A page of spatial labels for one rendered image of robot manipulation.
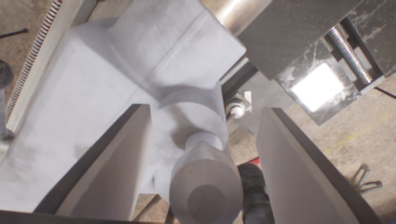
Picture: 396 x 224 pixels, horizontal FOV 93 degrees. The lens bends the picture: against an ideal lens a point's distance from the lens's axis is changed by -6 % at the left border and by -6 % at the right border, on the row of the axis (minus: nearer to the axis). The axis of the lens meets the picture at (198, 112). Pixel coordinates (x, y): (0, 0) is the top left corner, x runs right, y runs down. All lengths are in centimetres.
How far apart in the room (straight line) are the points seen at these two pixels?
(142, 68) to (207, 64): 5
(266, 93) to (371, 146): 175
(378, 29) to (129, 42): 49
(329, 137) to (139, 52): 181
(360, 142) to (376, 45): 158
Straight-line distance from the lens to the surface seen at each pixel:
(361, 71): 57
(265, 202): 19
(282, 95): 50
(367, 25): 54
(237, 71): 49
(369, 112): 194
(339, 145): 200
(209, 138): 17
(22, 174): 29
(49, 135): 23
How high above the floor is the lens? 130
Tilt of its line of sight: 61 degrees down
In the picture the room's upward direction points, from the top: 176 degrees counter-clockwise
